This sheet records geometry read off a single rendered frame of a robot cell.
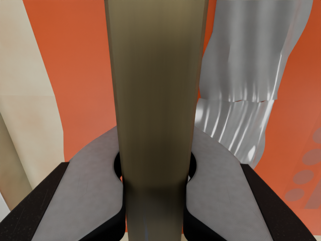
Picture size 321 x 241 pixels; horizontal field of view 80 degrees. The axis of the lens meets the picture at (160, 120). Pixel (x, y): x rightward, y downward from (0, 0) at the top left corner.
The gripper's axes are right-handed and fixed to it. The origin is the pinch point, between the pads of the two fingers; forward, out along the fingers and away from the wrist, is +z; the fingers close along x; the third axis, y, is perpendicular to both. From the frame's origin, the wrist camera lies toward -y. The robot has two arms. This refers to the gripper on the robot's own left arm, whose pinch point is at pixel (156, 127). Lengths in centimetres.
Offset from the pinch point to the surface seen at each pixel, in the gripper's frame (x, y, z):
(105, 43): -4.2, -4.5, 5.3
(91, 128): -6.4, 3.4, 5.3
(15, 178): -14.7, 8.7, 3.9
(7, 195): -14.7, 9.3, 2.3
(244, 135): 8.5, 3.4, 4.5
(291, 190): 16.3, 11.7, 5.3
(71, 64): -7.2, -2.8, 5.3
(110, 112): -4.4, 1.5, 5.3
